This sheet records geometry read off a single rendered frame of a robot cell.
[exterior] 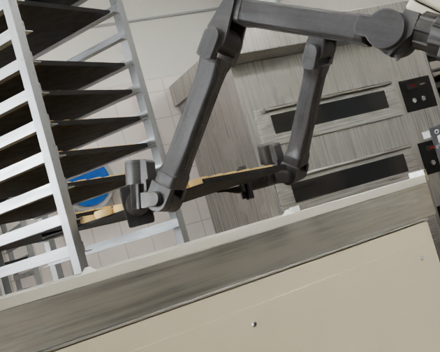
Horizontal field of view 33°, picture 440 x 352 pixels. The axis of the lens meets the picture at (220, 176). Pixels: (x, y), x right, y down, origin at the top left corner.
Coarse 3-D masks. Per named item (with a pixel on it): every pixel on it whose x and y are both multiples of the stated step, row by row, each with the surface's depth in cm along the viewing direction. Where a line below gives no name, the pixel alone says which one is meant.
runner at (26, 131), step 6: (24, 126) 206; (30, 126) 205; (12, 132) 210; (18, 132) 208; (24, 132) 207; (30, 132) 205; (0, 138) 213; (6, 138) 211; (12, 138) 210; (18, 138) 208; (24, 138) 210; (0, 144) 213; (6, 144) 212; (12, 144) 213; (0, 150) 217
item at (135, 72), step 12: (120, 0) 239; (120, 12) 238; (120, 24) 238; (132, 48) 238; (132, 72) 237; (144, 84) 238; (144, 96) 236; (144, 108) 236; (156, 132) 236; (156, 144) 234; (156, 156) 235; (180, 216) 234; (180, 228) 233; (180, 240) 233
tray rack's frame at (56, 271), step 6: (48, 246) 268; (54, 246) 270; (0, 252) 252; (0, 258) 252; (0, 264) 251; (60, 264) 269; (54, 270) 268; (60, 270) 269; (6, 276) 252; (54, 276) 268; (60, 276) 268; (6, 282) 251; (6, 288) 251; (6, 294) 250
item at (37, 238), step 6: (96, 210) 209; (78, 216) 203; (78, 222) 217; (54, 228) 215; (60, 228) 223; (24, 240) 231; (30, 240) 240; (36, 240) 250; (42, 240) 260; (6, 246) 233; (12, 246) 242; (18, 246) 253
